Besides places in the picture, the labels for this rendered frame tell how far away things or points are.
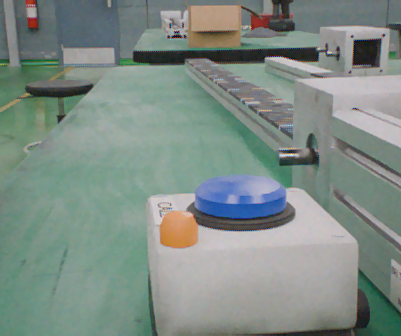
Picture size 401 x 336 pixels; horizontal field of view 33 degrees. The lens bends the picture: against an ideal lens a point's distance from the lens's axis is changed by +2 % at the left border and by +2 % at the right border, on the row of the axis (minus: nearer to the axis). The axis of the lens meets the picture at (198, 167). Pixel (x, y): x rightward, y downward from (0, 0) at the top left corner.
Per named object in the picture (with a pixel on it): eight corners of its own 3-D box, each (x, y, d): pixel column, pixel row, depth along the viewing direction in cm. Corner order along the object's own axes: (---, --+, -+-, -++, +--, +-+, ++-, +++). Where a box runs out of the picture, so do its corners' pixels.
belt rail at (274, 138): (185, 72, 155) (185, 59, 154) (202, 72, 156) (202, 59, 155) (291, 167, 63) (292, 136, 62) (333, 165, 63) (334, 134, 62)
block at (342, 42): (317, 74, 145) (318, 29, 143) (368, 72, 147) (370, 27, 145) (332, 79, 136) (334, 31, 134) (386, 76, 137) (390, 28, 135)
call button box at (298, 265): (148, 307, 34) (145, 187, 32) (333, 295, 35) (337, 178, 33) (158, 398, 26) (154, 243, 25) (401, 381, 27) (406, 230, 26)
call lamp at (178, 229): (158, 235, 26) (157, 206, 26) (195, 233, 27) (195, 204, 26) (161, 248, 25) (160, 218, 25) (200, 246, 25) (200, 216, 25)
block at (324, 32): (308, 69, 158) (309, 27, 156) (355, 67, 159) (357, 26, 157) (320, 73, 148) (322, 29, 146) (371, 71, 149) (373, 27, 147)
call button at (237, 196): (190, 215, 31) (189, 174, 30) (274, 211, 31) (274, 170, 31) (201, 245, 27) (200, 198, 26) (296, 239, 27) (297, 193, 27)
